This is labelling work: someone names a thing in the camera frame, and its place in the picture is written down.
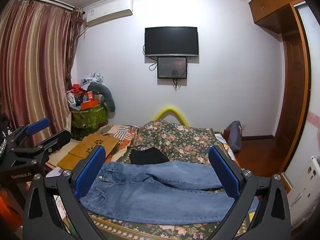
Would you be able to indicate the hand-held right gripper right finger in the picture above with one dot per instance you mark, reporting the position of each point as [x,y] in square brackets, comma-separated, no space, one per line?
[225,173]

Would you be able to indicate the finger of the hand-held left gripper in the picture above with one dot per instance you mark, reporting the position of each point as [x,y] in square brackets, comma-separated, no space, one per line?
[56,140]
[37,126]

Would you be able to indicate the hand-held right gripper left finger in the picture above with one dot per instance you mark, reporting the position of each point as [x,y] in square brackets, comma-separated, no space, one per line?
[90,173]

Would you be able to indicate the blue jeans pants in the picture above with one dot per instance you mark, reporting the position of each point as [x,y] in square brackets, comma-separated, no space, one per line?
[150,195]

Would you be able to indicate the wooden lap desk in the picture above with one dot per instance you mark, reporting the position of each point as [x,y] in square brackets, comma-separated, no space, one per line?
[82,150]

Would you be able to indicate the black studded bag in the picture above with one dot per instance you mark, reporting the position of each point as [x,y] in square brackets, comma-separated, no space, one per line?
[3,140]

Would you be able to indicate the white cloth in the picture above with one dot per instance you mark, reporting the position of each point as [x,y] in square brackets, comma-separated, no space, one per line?
[53,173]

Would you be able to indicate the green floral table cloth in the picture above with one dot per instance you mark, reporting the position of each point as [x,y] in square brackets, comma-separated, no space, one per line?
[87,117]

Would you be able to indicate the grey backpack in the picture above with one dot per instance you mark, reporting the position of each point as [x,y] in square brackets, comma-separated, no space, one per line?
[235,135]

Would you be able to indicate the orange box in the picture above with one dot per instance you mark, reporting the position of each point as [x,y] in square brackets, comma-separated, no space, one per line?
[90,104]

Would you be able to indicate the striped cloth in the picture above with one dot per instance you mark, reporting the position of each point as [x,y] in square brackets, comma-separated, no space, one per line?
[122,131]

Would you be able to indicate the floral bed blanket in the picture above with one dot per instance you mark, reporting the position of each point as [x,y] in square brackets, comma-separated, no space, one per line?
[180,137]

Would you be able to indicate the striped red curtain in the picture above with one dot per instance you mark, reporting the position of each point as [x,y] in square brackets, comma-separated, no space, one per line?
[32,67]

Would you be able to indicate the black cloth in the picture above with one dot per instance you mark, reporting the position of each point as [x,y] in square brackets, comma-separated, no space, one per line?
[147,156]

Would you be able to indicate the white crumpled clothes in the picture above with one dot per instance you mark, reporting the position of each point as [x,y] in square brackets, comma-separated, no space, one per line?
[93,78]

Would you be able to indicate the white cabinet with stickers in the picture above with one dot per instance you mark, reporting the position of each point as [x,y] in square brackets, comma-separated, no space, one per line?
[305,185]

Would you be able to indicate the yellow foam tube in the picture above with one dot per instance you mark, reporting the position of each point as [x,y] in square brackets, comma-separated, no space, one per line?
[171,109]

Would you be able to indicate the wooden door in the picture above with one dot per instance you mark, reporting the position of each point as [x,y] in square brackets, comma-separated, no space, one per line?
[295,92]

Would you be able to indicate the white air conditioner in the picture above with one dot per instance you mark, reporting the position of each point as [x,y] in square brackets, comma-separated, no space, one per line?
[107,12]

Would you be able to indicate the wooden overhead cabinet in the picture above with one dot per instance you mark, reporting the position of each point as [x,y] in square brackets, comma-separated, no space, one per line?
[270,2]

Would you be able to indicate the small black wall monitor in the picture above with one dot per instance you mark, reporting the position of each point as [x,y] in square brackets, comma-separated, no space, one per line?
[172,67]

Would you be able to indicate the white curtain rail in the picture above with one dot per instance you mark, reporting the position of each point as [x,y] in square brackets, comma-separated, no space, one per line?
[45,0]

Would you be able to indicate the black wall television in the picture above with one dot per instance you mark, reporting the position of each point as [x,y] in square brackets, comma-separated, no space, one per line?
[171,41]

